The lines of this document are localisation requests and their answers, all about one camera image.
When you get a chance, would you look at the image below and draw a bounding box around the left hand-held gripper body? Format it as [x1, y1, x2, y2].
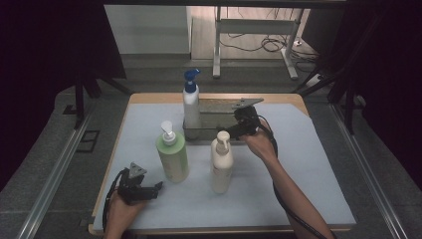
[116, 161, 159, 206]

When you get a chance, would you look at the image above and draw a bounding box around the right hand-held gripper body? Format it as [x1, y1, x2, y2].
[231, 97, 265, 137]

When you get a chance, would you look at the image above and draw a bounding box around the grey metal mesh basket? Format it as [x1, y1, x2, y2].
[182, 98, 258, 142]

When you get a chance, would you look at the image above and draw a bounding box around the green pump bottle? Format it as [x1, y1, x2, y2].
[155, 119, 190, 184]

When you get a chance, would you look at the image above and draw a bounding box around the cream pump bottle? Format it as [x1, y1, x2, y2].
[210, 129, 234, 194]

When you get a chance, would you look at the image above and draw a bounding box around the white bottle with blue pump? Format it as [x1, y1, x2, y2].
[182, 68, 202, 139]

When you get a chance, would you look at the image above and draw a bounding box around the person's left hand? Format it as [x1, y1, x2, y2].
[105, 193, 147, 235]

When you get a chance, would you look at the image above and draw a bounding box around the person's right hand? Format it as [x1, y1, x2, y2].
[239, 120, 279, 163]

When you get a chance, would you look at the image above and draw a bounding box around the light blue table mat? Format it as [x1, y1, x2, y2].
[93, 102, 356, 232]

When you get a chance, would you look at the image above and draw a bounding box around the black tripod stand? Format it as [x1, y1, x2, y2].
[73, 66, 133, 130]
[292, 66, 356, 135]

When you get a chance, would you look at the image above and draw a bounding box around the black overhead bar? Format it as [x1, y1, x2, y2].
[103, 0, 347, 10]

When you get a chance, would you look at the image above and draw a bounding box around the white cabinet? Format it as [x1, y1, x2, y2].
[104, 4, 193, 56]

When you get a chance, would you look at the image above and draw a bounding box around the black curtain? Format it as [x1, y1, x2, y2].
[0, 0, 127, 193]
[300, 0, 422, 190]

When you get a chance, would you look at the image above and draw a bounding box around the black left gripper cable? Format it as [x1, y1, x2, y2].
[103, 168, 130, 233]

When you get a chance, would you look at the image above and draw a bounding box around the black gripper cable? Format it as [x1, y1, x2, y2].
[257, 114, 329, 239]
[103, 168, 130, 233]

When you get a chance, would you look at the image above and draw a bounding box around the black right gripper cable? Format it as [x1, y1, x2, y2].
[257, 114, 329, 239]

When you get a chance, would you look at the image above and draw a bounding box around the tangle of black floor cables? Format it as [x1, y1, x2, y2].
[218, 6, 319, 73]

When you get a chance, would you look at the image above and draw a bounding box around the aluminium floor rail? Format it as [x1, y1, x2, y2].
[331, 103, 399, 239]
[16, 99, 98, 239]

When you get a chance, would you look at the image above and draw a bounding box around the white metal desk frame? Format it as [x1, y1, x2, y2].
[212, 6, 300, 81]

